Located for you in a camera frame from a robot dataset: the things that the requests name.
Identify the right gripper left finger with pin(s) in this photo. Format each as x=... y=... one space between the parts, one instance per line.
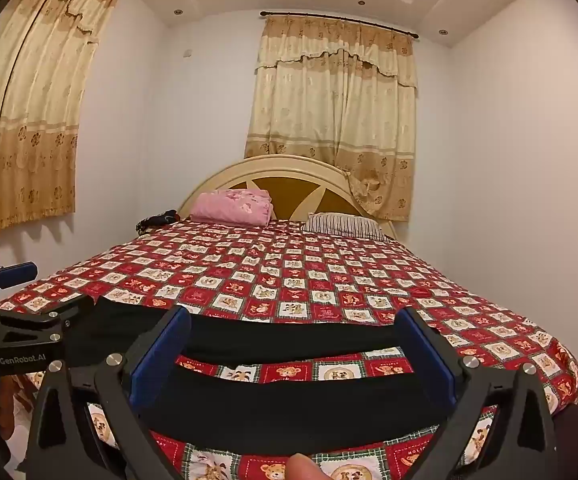
x=62 y=438

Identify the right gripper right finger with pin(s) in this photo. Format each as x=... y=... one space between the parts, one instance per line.
x=520 y=444

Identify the black pants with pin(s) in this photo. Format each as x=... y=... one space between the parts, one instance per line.
x=254 y=418

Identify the person's right hand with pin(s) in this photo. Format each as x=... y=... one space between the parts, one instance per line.
x=300 y=467

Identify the striped pillow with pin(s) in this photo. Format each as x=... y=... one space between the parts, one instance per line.
x=345 y=225

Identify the black item beside bed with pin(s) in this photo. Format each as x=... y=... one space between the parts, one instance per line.
x=156 y=221

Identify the red teddy-bear bedspread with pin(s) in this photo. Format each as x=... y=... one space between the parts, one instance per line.
x=279 y=274

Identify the cream wooden headboard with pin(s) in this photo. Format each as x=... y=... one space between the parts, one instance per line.
x=298 y=186

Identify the pink folded blanket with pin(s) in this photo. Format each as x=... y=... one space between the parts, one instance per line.
x=236 y=207

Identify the beige curtain side window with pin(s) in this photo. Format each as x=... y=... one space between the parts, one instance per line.
x=46 y=50

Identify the beige curtain behind headboard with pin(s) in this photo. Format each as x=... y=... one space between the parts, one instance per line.
x=345 y=94

